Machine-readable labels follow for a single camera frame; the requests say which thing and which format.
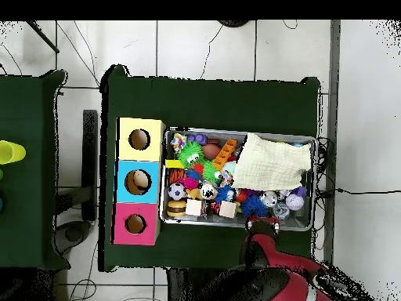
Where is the wooden box with three holes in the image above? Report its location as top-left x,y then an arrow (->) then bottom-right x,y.
110,117 -> 166,246

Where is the yellow-green cup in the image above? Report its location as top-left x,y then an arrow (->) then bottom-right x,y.
0,140 -> 27,165

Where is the cream waffle cloth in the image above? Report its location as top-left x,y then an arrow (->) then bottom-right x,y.
232,132 -> 312,191

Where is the small soccer ball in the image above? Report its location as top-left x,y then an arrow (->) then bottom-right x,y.
167,181 -> 186,201

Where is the small wooden block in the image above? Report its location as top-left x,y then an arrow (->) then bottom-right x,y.
184,198 -> 204,217

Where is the silver mesh bin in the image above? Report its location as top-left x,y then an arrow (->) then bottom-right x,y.
159,126 -> 319,231

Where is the orange plastic block with holes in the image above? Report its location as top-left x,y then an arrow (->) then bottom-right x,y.
211,138 -> 238,171

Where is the toy hamburger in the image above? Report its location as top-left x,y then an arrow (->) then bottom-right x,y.
165,198 -> 187,218

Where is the blue spiky ball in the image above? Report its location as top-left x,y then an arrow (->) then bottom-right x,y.
240,194 -> 269,219

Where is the white baseball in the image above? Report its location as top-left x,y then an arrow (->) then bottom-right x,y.
284,193 -> 305,212

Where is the dark green tablecloth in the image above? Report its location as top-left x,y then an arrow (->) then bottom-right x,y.
98,63 -> 322,273
0,69 -> 70,271

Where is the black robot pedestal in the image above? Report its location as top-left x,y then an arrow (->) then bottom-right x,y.
165,267 -> 242,301

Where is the large wooden block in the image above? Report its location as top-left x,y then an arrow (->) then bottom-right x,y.
218,200 -> 237,219

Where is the green spiky ball with eyes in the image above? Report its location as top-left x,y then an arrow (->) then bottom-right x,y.
176,140 -> 205,169

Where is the black rod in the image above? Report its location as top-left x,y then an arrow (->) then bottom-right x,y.
26,20 -> 60,54

